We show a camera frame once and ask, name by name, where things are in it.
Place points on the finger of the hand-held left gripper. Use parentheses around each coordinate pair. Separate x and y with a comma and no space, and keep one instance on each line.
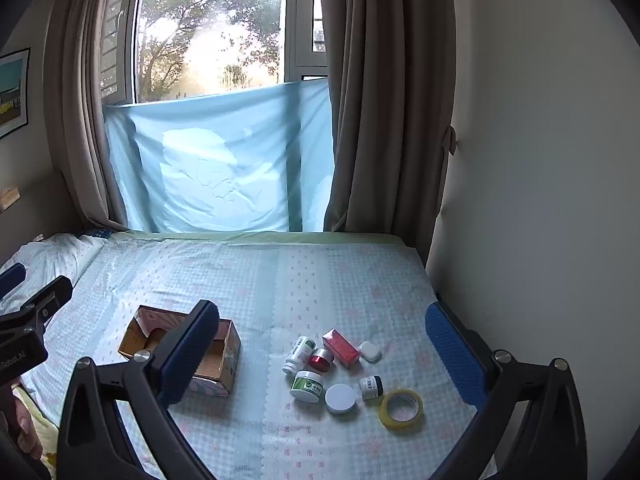
(45,300)
(12,277)

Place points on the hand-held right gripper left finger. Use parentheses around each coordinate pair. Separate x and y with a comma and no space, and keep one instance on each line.
(185,360)

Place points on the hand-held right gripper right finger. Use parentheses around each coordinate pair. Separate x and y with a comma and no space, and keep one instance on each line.
(452,355)

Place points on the cardboard box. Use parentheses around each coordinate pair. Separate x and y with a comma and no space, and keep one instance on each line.
(145,322)

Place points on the white earbud case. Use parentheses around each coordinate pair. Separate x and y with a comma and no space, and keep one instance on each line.
(370,351)

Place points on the small white black-cap bottle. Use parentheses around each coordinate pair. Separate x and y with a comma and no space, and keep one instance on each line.
(371,387)

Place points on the yellow tape roll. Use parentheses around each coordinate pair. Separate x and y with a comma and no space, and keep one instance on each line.
(395,422)

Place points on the red rectangular box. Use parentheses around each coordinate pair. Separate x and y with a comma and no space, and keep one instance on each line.
(341,347)

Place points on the white bottle with green cap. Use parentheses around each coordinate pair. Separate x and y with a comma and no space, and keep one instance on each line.
(297,355)

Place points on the round jar with white lid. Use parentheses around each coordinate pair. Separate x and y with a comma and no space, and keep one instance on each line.
(341,398)

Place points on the white jar with green label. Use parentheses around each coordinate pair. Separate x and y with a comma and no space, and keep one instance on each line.
(307,386)

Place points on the silver jar with red lid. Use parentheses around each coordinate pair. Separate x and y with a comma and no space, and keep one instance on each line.
(320,360)

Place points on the person's left hand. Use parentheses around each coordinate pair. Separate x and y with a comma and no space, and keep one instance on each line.
(25,425)

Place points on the white pillow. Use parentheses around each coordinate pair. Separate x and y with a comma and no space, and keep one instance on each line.
(50,255)

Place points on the beige headboard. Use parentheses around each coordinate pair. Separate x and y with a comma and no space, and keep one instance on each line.
(40,220)

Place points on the dark blue patterned item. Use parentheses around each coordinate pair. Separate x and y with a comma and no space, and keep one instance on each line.
(97,234)

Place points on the yellow floral blanket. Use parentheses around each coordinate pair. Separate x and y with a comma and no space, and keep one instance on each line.
(47,440)

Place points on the checked floral bed sheet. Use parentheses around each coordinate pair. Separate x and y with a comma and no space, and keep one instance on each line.
(300,285)

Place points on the light blue hanging cloth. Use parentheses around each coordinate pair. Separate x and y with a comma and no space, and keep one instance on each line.
(200,185)

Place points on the beige curtain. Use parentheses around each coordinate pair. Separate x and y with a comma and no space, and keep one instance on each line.
(75,110)
(390,110)

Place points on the window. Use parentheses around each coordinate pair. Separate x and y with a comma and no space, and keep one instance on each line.
(200,35)

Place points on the framed wall picture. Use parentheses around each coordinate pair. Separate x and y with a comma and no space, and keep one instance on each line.
(12,95)

